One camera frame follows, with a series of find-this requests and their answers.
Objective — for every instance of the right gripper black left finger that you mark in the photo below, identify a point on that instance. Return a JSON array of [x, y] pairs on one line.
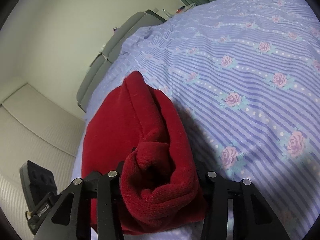
[[69, 218]]

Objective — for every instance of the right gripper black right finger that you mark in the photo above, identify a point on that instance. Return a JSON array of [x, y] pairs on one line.
[[236, 209]]

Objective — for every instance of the red Mickey sweater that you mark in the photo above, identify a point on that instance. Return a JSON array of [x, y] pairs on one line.
[[138, 126]]

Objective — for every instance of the purple floral striped bedsheet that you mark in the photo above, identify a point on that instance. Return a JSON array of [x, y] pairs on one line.
[[244, 75]]

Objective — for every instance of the grey padded headboard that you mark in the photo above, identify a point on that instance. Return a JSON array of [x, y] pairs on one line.
[[110, 52]]

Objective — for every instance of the clear plastic bottle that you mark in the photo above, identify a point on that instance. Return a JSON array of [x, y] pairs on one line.
[[169, 15]]

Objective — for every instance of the white bedside table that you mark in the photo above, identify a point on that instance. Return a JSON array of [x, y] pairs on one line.
[[185, 8]]

